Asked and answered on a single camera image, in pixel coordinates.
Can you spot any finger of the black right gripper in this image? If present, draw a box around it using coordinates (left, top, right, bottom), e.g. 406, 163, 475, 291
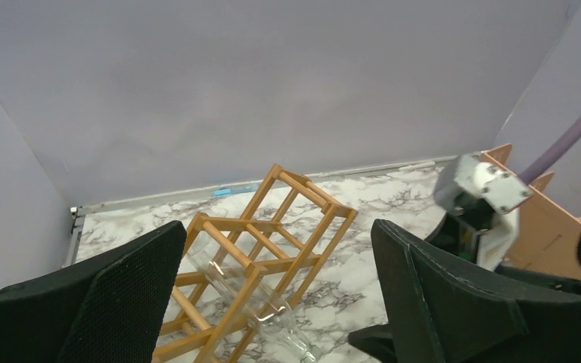
347, 324, 396, 363

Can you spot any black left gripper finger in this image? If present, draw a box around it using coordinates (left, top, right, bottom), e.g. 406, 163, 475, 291
0, 221, 187, 362

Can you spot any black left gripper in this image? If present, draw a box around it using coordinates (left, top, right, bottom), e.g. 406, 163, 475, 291
371, 210, 581, 363

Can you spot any clear glass bottle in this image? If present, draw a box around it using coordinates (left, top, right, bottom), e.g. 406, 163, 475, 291
184, 207, 324, 363

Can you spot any wooden wine rack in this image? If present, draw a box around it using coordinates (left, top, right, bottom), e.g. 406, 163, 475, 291
153, 165, 357, 362

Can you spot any pink plastic organizer rack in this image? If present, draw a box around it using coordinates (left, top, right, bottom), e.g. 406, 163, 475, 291
473, 144, 581, 281

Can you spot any blue tape piece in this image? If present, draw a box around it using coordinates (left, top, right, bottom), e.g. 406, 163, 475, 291
212, 188, 231, 197

